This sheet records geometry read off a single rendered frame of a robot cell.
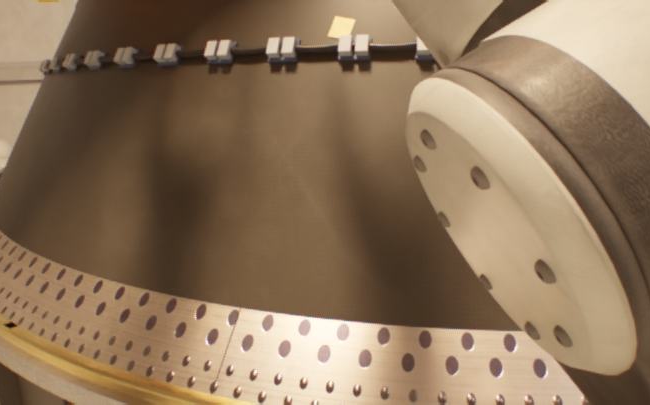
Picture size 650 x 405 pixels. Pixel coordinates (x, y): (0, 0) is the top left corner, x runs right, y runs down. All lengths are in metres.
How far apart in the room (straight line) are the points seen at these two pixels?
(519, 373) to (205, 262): 0.32
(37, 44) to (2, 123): 0.96
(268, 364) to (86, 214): 0.32
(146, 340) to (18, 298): 0.23
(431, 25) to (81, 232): 0.57
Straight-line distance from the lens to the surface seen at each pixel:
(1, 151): 5.17
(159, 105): 0.66
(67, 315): 0.64
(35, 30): 6.45
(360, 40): 0.55
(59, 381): 0.60
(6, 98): 6.56
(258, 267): 0.51
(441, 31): 0.17
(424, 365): 0.47
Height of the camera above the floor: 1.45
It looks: 13 degrees down
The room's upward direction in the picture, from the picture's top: straight up
